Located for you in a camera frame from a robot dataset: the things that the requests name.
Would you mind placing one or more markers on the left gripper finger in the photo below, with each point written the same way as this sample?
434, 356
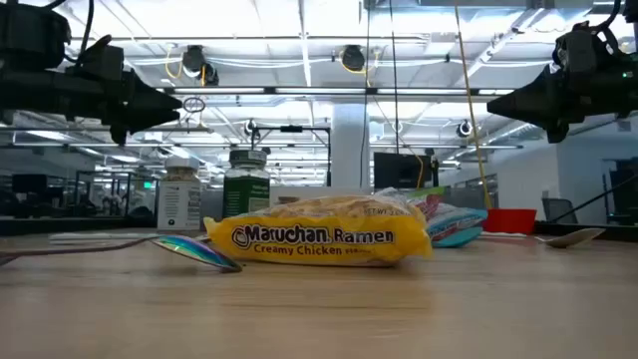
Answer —
149, 123
147, 100

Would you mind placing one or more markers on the white-capped white-label spice jar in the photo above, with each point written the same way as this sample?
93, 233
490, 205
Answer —
179, 199

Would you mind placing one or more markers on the green-label glass spice jar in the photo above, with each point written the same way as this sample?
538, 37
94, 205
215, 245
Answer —
245, 189

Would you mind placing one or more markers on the silver metal spoon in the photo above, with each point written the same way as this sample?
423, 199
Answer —
573, 238
99, 237

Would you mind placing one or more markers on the green and pink ramen packet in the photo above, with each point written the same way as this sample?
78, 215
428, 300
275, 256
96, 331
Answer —
418, 199

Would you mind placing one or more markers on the yellow Maruchan ramen packet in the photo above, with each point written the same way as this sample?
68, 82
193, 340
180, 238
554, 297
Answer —
319, 234

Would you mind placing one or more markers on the grey mesh office chair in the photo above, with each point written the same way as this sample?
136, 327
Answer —
558, 209

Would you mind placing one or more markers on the red plastic bowl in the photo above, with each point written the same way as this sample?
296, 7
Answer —
511, 222

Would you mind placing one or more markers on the blue-edged ramen packet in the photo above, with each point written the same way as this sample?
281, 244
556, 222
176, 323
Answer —
456, 219

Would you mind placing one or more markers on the rainbow iridescent metal spoon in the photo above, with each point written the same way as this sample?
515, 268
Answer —
199, 251

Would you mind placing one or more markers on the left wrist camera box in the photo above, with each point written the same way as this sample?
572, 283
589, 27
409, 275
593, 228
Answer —
102, 57

